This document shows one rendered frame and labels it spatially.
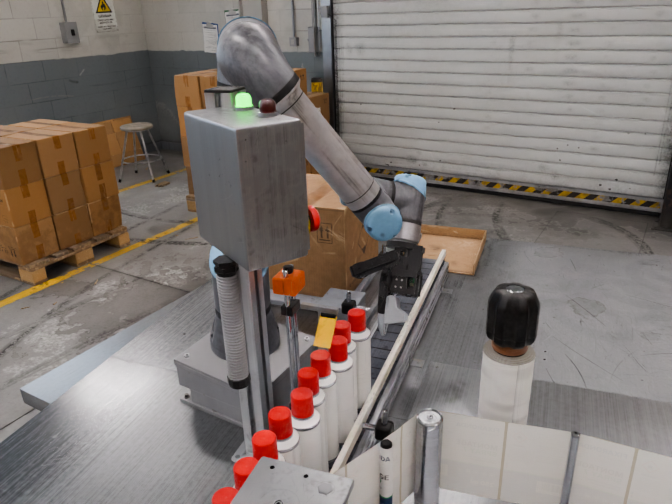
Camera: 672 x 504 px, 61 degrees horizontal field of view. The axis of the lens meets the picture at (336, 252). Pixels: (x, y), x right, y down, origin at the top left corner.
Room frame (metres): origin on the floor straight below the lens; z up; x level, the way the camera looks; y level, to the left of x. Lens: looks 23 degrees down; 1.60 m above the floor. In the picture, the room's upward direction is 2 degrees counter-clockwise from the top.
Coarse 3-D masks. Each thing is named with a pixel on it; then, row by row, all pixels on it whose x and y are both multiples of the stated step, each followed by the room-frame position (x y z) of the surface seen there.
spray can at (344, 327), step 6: (336, 324) 0.89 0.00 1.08; (342, 324) 0.89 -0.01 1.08; (348, 324) 0.89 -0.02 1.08; (336, 330) 0.87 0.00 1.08; (342, 330) 0.87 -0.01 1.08; (348, 330) 0.88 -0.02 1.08; (348, 336) 0.88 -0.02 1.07; (348, 342) 0.88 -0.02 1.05; (354, 342) 0.89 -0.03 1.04; (348, 348) 0.87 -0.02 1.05; (354, 348) 0.88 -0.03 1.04; (348, 354) 0.86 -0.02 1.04; (354, 354) 0.87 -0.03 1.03; (354, 360) 0.87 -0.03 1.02; (354, 366) 0.87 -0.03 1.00; (354, 372) 0.87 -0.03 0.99; (354, 378) 0.87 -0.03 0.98; (354, 384) 0.87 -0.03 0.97; (354, 390) 0.87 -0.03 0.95; (354, 396) 0.87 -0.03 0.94; (354, 402) 0.87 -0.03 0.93; (354, 408) 0.87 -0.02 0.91; (354, 414) 0.87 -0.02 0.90; (354, 420) 0.87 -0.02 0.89
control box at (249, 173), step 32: (192, 128) 0.80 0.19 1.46; (224, 128) 0.71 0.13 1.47; (256, 128) 0.70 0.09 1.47; (288, 128) 0.72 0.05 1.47; (192, 160) 0.81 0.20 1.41; (224, 160) 0.71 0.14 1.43; (256, 160) 0.70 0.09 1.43; (288, 160) 0.72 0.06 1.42; (224, 192) 0.72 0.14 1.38; (256, 192) 0.69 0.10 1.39; (288, 192) 0.72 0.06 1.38; (224, 224) 0.73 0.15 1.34; (256, 224) 0.69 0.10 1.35; (288, 224) 0.72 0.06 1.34; (256, 256) 0.69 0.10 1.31; (288, 256) 0.72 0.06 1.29
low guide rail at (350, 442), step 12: (444, 252) 1.59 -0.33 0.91; (432, 276) 1.42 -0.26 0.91; (420, 300) 1.29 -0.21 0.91; (408, 324) 1.17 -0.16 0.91; (396, 348) 1.07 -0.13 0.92; (384, 372) 0.98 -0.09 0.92; (372, 396) 0.90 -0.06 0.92; (360, 420) 0.83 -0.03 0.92; (360, 432) 0.82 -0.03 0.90; (348, 444) 0.77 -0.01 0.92; (348, 456) 0.76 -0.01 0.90; (336, 468) 0.72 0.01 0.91
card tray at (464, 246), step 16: (432, 240) 1.88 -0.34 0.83; (448, 240) 1.88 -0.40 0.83; (464, 240) 1.87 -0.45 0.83; (480, 240) 1.87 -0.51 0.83; (432, 256) 1.74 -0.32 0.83; (448, 256) 1.74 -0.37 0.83; (464, 256) 1.73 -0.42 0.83; (480, 256) 1.74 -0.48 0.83; (448, 272) 1.62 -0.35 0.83; (464, 272) 1.61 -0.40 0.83
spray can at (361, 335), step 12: (348, 312) 0.93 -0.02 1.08; (360, 312) 0.93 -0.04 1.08; (360, 324) 0.92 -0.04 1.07; (360, 336) 0.91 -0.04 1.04; (360, 348) 0.91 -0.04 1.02; (360, 360) 0.91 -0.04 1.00; (360, 372) 0.91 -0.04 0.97; (360, 384) 0.91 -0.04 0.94; (360, 396) 0.91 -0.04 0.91; (360, 408) 0.91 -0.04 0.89
